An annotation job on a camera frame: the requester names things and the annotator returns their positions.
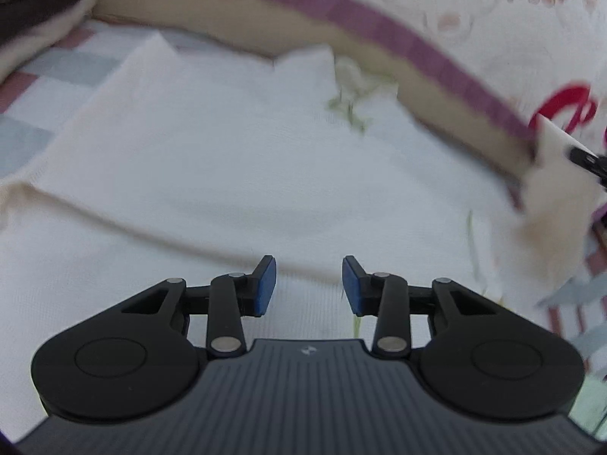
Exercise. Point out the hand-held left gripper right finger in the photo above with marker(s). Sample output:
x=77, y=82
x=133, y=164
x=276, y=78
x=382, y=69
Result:
x=352, y=289

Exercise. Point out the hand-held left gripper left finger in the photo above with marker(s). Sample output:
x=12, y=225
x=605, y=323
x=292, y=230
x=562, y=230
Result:
x=266, y=289

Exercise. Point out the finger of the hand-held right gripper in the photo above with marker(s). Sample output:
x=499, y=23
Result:
x=588, y=161

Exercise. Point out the white monster-patch baby top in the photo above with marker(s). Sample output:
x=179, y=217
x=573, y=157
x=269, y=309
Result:
x=237, y=175

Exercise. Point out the white quilt with red bears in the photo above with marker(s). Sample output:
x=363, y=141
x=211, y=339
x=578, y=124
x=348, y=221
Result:
x=474, y=33

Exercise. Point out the cream fuzzy garment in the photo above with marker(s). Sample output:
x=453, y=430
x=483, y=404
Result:
x=42, y=45

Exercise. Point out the dark brown ribbed garment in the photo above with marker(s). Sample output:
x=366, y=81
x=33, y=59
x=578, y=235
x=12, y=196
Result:
x=28, y=9

